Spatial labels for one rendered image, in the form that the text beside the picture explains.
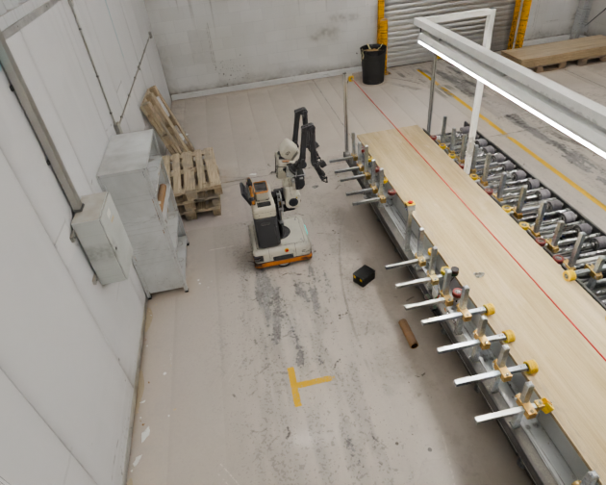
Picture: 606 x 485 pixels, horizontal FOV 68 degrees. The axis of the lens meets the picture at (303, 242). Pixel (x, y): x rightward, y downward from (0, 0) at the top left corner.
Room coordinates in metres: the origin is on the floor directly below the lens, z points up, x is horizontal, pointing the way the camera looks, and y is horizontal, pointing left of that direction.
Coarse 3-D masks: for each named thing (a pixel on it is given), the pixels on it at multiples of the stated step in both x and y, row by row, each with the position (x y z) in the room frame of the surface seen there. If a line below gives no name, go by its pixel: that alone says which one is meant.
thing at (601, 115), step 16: (432, 16) 3.97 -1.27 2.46; (448, 16) 3.98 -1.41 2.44; (464, 16) 4.00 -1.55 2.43; (432, 32) 3.64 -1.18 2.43; (448, 32) 3.45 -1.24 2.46; (464, 48) 3.12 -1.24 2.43; (480, 48) 2.98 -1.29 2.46; (496, 64) 2.71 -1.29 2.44; (512, 64) 2.61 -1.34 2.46; (528, 80) 2.39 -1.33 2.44; (544, 80) 2.32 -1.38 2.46; (480, 96) 4.03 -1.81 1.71; (560, 96) 2.12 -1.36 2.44; (576, 96) 2.06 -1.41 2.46; (576, 112) 1.98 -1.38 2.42; (592, 112) 1.89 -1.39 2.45
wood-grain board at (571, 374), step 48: (384, 144) 4.86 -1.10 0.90; (432, 144) 4.73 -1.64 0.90; (432, 192) 3.71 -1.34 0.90; (480, 192) 3.62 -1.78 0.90; (432, 240) 2.98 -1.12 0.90; (480, 240) 2.91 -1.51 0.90; (528, 240) 2.84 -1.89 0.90; (480, 288) 2.35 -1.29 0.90; (528, 288) 2.29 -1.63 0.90; (576, 288) 2.24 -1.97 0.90; (528, 336) 1.86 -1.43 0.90; (576, 336) 1.82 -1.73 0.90; (576, 384) 1.47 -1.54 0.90; (576, 432) 1.19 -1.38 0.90
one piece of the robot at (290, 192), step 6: (276, 156) 4.22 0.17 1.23; (276, 162) 4.20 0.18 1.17; (282, 162) 4.07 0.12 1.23; (288, 162) 4.08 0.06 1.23; (276, 168) 4.20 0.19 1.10; (282, 168) 4.06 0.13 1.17; (276, 174) 4.19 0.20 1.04; (282, 174) 4.12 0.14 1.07; (282, 180) 4.22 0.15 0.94; (288, 180) 4.14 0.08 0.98; (288, 186) 4.13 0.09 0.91; (294, 186) 4.16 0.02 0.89; (288, 192) 4.09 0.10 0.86; (294, 192) 4.10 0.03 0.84; (282, 198) 4.31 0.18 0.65; (288, 198) 4.09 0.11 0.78; (294, 198) 4.10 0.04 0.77; (288, 204) 4.09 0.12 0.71; (294, 204) 4.09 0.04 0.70
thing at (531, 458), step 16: (368, 192) 4.15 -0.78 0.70; (384, 208) 3.83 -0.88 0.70; (384, 224) 3.62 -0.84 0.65; (400, 240) 3.27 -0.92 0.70; (416, 272) 2.81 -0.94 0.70; (432, 288) 2.59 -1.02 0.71; (448, 320) 2.24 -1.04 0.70; (464, 336) 2.08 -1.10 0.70; (464, 352) 1.94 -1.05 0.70; (480, 368) 1.79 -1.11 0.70; (480, 384) 1.69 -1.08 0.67; (496, 400) 1.54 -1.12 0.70; (512, 416) 1.43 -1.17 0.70; (512, 432) 1.33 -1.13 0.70; (528, 448) 1.22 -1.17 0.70; (528, 464) 1.15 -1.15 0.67; (544, 464) 1.13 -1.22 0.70; (544, 480) 1.04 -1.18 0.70
